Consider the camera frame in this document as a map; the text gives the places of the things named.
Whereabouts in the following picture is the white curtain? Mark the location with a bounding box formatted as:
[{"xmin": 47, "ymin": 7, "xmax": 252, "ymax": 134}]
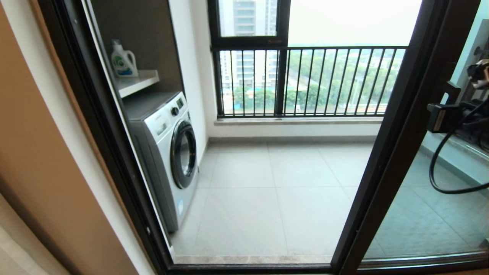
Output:
[{"xmin": 0, "ymin": 195, "xmax": 69, "ymax": 275}]

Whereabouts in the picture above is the black metal balcony railing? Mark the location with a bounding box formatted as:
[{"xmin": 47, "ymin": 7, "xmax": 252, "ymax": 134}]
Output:
[{"xmin": 218, "ymin": 46, "xmax": 407, "ymax": 117}]

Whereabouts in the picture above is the dark window frame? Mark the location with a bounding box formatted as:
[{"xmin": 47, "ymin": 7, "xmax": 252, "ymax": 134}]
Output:
[{"xmin": 207, "ymin": 0, "xmax": 291, "ymax": 117}]

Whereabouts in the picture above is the white wall shelf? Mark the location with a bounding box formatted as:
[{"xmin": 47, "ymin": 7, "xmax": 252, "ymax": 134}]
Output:
[{"xmin": 115, "ymin": 70, "xmax": 160, "ymax": 99}]

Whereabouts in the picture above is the grey stone window sill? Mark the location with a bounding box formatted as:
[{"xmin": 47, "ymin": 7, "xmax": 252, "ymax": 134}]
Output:
[{"xmin": 214, "ymin": 116, "xmax": 384, "ymax": 126}]

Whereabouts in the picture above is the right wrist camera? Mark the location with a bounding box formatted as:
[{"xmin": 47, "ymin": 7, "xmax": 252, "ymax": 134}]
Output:
[{"xmin": 467, "ymin": 59, "xmax": 489, "ymax": 90}]

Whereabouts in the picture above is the white front-load washing machine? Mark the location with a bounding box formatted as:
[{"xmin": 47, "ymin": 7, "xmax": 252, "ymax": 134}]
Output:
[{"xmin": 122, "ymin": 91, "xmax": 199, "ymax": 233}]

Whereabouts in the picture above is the dark framed sliding glass door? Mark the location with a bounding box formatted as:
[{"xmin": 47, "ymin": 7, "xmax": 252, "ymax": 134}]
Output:
[{"xmin": 332, "ymin": 0, "xmax": 489, "ymax": 275}]

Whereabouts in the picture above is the white detergent bottle green label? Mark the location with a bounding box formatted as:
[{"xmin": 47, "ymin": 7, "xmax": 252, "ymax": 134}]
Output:
[{"xmin": 111, "ymin": 39, "xmax": 139, "ymax": 78}]

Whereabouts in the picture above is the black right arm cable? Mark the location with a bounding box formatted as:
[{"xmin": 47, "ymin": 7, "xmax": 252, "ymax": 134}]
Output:
[{"xmin": 429, "ymin": 97, "xmax": 489, "ymax": 194}]

